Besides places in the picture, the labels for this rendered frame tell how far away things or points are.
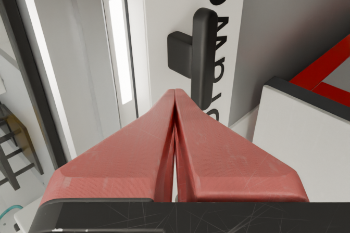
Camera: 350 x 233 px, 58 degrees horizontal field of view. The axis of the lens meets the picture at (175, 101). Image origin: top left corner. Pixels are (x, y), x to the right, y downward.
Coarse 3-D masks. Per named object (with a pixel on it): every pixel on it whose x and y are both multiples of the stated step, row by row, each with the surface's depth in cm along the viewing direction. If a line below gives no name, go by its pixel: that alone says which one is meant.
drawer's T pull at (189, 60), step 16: (208, 16) 19; (176, 32) 22; (192, 32) 20; (208, 32) 19; (176, 48) 22; (192, 48) 20; (208, 48) 20; (176, 64) 22; (192, 64) 21; (208, 64) 21; (192, 80) 22; (208, 80) 21; (192, 96) 22; (208, 96) 22
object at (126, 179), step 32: (128, 128) 8; (160, 128) 8; (96, 160) 6; (128, 160) 6; (160, 160) 6; (64, 192) 5; (96, 192) 5; (128, 192) 5; (160, 192) 6; (32, 224) 5; (64, 224) 5; (96, 224) 5; (128, 224) 5; (160, 224) 5; (192, 224) 5; (224, 224) 5; (256, 224) 5; (288, 224) 5; (320, 224) 5
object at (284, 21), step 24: (264, 0) 33; (288, 0) 37; (312, 0) 42; (336, 0) 49; (240, 24) 32; (264, 24) 35; (288, 24) 40; (312, 24) 46; (336, 24) 54; (240, 48) 34; (264, 48) 38; (288, 48) 43; (312, 48) 50; (240, 72) 36; (264, 72) 41; (288, 72) 47; (240, 96) 39; (240, 120) 42
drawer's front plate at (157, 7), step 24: (144, 0) 19; (168, 0) 21; (192, 0) 22; (240, 0) 27; (144, 24) 20; (168, 24) 22; (192, 24) 23; (144, 48) 21; (144, 72) 23; (168, 72) 24; (216, 72) 29; (144, 96) 24
